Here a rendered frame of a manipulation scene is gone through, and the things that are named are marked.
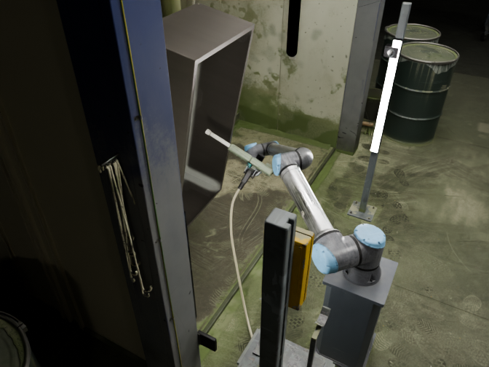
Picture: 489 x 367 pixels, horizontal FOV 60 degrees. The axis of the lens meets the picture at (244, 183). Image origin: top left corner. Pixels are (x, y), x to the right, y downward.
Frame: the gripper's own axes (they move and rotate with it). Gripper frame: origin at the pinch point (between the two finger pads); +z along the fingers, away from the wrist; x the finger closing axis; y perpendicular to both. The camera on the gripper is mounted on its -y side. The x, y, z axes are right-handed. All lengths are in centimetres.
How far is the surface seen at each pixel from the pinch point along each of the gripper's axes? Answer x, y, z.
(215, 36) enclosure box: 44, -45, 56
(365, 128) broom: -62, -90, -211
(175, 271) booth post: -6, 44, 103
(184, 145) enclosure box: 29, 7, 52
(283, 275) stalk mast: -34, 10, 154
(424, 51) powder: -65, -177, -178
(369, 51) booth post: -20, -130, -115
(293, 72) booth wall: 29, -88, -152
